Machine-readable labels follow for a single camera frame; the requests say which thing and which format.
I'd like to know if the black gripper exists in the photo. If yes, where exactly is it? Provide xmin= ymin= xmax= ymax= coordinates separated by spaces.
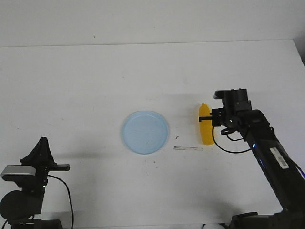
xmin=198 ymin=89 xmax=252 ymax=126
xmin=20 ymin=137 xmax=70 ymax=172

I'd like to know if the yellow toy corn cob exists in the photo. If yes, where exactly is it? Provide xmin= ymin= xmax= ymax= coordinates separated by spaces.
xmin=198 ymin=103 xmax=214 ymax=146

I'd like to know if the light blue round plate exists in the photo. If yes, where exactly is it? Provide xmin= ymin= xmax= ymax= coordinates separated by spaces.
xmin=121 ymin=111 xmax=169 ymax=155

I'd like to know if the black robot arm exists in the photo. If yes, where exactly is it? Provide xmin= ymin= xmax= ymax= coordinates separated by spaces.
xmin=0 ymin=137 xmax=70 ymax=229
xmin=198 ymin=89 xmax=305 ymax=229

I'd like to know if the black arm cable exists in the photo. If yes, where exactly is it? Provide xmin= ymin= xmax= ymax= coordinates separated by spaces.
xmin=47 ymin=175 xmax=74 ymax=229
xmin=211 ymin=126 xmax=253 ymax=153

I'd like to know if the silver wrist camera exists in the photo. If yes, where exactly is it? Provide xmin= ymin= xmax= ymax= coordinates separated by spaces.
xmin=1 ymin=165 xmax=36 ymax=181

